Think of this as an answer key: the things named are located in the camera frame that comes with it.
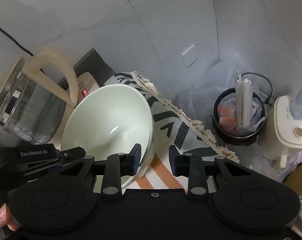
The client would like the pale green ceramic bowl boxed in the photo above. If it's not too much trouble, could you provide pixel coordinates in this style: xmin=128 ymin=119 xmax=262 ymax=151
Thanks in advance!
xmin=61 ymin=84 xmax=154 ymax=160

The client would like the person's right hand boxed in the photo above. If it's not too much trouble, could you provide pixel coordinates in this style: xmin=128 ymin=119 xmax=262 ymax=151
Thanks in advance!
xmin=0 ymin=204 xmax=18 ymax=231

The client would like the patterned tablecloth with fringe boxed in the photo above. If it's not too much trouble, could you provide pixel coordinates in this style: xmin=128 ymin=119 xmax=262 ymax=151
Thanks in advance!
xmin=103 ymin=71 xmax=239 ymax=190

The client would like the black round container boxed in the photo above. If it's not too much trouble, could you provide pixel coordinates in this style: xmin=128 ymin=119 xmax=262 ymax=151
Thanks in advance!
xmin=212 ymin=72 xmax=274 ymax=146

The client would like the clear plastic bag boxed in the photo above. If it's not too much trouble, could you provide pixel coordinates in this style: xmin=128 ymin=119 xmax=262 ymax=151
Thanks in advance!
xmin=176 ymin=62 xmax=265 ymax=130

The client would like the cream kettle base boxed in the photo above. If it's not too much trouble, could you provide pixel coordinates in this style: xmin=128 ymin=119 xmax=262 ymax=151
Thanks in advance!
xmin=76 ymin=72 xmax=100 ymax=106

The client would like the cream appliance with button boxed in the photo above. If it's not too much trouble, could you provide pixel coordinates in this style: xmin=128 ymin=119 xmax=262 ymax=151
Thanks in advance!
xmin=259 ymin=88 xmax=302 ymax=170

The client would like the glass kettle cream handle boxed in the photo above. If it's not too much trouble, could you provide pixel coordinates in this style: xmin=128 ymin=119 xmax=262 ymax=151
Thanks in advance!
xmin=0 ymin=47 xmax=78 ymax=148

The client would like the white wall socket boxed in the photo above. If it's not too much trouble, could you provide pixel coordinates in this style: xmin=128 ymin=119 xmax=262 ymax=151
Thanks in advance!
xmin=182 ymin=44 xmax=198 ymax=68

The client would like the black power cable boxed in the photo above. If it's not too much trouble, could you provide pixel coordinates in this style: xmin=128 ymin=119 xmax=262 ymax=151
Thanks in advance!
xmin=0 ymin=12 xmax=35 ymax=57

